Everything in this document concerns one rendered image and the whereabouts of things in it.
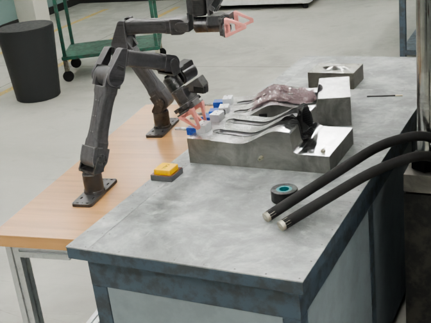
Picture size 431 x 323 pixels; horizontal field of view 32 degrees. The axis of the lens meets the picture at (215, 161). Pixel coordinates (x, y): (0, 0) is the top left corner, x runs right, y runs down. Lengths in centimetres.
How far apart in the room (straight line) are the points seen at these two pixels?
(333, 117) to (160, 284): 105
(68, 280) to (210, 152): 135
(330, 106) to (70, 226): 106
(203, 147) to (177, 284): 65
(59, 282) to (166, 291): 163
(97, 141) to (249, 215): 55
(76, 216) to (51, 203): 15
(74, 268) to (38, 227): 144
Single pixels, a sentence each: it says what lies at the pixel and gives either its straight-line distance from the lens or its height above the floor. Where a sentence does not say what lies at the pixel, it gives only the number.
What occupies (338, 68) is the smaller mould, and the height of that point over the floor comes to 86.
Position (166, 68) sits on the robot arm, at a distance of 253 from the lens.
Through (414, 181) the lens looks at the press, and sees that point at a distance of 241.
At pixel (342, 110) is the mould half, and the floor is 86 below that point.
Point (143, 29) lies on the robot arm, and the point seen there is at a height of 120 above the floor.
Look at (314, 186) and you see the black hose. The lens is 217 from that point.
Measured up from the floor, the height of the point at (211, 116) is 91.
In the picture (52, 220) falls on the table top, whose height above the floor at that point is 80.
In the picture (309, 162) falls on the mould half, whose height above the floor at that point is 83.
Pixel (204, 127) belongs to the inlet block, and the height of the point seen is 91.
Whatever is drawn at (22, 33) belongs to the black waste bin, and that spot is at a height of 61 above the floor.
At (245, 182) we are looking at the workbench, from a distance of 238.
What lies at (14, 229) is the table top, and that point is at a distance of 234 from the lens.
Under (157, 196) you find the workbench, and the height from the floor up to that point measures 80.
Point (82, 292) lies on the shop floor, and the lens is 353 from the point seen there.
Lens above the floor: 176
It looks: 22 degrees down
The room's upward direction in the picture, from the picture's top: 7 degrees counter-clockwise
